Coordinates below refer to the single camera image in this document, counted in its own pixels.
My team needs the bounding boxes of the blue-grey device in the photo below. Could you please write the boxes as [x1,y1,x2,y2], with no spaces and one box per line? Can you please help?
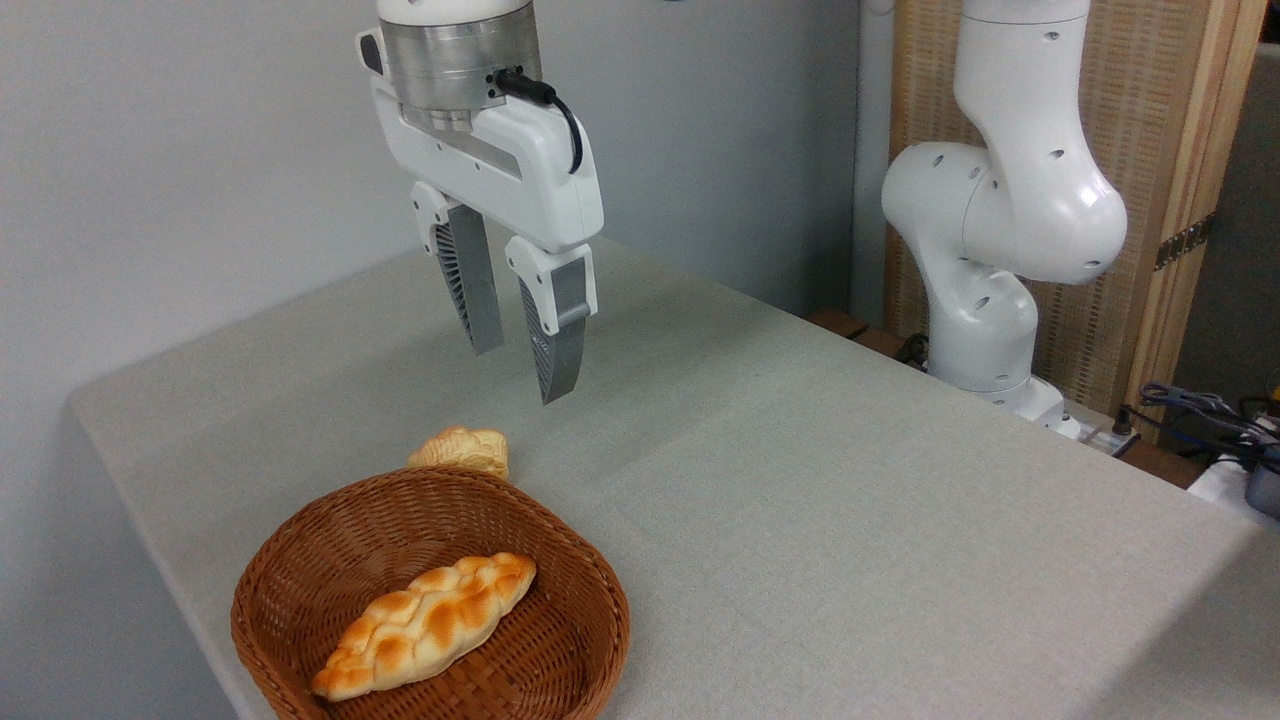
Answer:
[1244,445,1280,519]

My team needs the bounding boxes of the woven wood-framed folding screen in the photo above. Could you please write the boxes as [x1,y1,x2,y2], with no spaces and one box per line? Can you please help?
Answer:
[885,0,1269,441]

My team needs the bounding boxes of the metal screen hinge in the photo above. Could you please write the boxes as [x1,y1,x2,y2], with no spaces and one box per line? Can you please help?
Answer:
[1155,213,1217,272]

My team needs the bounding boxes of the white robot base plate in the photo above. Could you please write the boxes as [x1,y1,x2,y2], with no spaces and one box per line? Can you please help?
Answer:
[1045,400,1143,458]

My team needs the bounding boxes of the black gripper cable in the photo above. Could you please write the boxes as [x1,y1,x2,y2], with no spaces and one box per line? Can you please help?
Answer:
[494,68,584,175]

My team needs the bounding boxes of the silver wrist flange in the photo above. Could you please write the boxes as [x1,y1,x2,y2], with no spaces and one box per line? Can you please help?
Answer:
[378,4,543,133]

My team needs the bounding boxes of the brown wicker basket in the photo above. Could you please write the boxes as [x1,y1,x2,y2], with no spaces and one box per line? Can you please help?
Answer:
[231,466,632,720]

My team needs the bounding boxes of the grey tablecloth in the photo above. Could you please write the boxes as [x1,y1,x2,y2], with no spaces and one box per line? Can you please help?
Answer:
[68,235,1280,720]

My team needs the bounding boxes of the long braided bread loaf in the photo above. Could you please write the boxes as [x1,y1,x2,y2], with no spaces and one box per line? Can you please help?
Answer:
[311,552,538,702]

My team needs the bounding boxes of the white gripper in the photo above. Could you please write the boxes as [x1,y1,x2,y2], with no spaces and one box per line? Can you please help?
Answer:
[357,29,605,406]

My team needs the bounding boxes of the bundle of dark cables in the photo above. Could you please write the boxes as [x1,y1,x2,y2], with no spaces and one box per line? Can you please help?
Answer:
[1138,382,1280,473]

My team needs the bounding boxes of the white cloth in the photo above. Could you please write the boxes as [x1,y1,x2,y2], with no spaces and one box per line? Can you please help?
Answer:
[1188,452,1280,533]

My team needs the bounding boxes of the small bread bun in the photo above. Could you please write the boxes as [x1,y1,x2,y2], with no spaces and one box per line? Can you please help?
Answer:
[408,427,511,481]

